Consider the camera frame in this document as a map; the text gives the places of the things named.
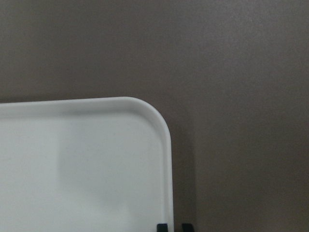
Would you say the cream rabbit tray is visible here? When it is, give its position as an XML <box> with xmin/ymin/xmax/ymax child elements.
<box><xmin>0</xmin><ymin>97</ymin><xmax>174</xmax><ymax>232</ymax></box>

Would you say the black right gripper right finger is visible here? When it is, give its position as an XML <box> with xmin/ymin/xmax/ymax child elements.
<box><xmin>182</xmin><ymin>223</ymin><xmax>193</xmax><ymax>232</ymax></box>

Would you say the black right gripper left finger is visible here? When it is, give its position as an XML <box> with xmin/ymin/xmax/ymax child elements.
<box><xmin>156</xmin><ymin>223</ymin><xmax>167</xmax><ymax>232</ymax></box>

